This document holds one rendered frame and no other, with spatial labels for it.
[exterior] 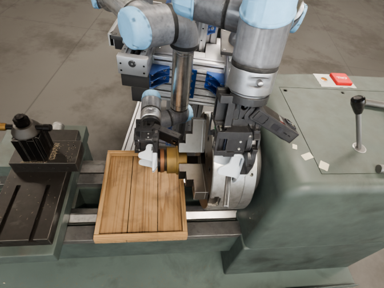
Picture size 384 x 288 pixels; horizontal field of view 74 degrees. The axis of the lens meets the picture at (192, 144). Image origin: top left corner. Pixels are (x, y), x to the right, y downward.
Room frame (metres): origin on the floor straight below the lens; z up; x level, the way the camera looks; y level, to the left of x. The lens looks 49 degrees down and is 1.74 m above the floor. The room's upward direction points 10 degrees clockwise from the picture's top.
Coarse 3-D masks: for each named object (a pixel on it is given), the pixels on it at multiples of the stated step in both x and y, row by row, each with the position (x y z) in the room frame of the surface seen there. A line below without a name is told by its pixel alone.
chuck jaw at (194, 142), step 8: (192, 120) 0.58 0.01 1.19; (200, 120) 0.57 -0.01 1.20; (192, 128) 0.56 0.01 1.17; (200, 128) 0.55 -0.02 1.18; (192, 136) 0.54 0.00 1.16; (200, 136) 0.54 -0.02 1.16; (184, 144) 0.52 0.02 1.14; (192, 144) 0.52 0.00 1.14; (200, 144) 0.53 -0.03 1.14; (184, 152) 0.50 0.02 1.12; (192, 152) 0.51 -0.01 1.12; (200, 152) 0.51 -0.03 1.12
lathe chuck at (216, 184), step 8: (208, 112) 0.62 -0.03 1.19; (208, 120) 0.55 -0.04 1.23; (208, 128) 0.53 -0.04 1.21; (208, 136) 0.52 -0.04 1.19; (208, 144) 0.50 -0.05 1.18; (208, 152) 0.48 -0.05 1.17; (208, 160) 0.46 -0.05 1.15; (208, 168) 0.44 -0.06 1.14; (216, 168) 0.41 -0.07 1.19; (208, 176) 0.42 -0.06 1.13; (216, 176) 0.39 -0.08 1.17; (224, 176) 0.40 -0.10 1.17; (208, 184) 0.41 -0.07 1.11; (216, 184) 0.38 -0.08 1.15; (224, 184) 0.39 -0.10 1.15; (232, 184) 0.39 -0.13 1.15; (240, 184) 0.40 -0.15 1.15; (216, 192) 0.37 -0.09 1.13; (232, 192) 0.38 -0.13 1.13; (240, 192) 0.39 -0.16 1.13; (200, 200) 0.43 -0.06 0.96; (232, 200) 0.38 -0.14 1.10; (208, 208) 0.37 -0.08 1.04; (216, 208) 0.37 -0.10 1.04; (232, 208) 0.38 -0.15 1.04
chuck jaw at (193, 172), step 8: (184, 168) 0.45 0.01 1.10; (192, 168) 0.46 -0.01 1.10; (200, 168) 0.46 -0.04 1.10; (184, 176) 0.44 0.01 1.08; (192, 176) 0.43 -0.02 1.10; (200, 176) 0.43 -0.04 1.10; (192, 184) 0.42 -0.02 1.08; (200, 184) 0.41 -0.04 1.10; (200, 192) 0.38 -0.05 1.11; (208, 192) 0.38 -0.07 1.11; (208, 200) 0.37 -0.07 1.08; (216, 200) 0.37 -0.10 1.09
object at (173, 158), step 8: (160, 152) 0.49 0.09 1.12; (168, 152) 0.49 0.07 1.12; (176, 152) 0.49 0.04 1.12; (160, 160) 0.46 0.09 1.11; (168, 160) 0.47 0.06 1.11; (176, 160) 0.47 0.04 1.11; (184, 160) 0.48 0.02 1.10; (160, 168) 0.45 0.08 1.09; (168, 168) 0.45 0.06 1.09; (176, 168) 0.46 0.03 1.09
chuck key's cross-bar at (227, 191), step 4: (228, 180) 0.30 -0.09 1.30; (228, 184) 0.29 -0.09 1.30; (228, 188) 0.28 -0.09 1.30; (224, 192) 0.27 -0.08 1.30; (228, 192) 0.27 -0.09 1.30; (224, 196) 0.26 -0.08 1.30; (228, 196) 0.26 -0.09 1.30; (224, 200) 0.25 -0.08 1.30; (228, 200) 0.25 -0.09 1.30; (224, 204) 0.24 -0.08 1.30; (228, 204) 0.25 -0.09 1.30; (224, 208) 0.24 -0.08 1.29
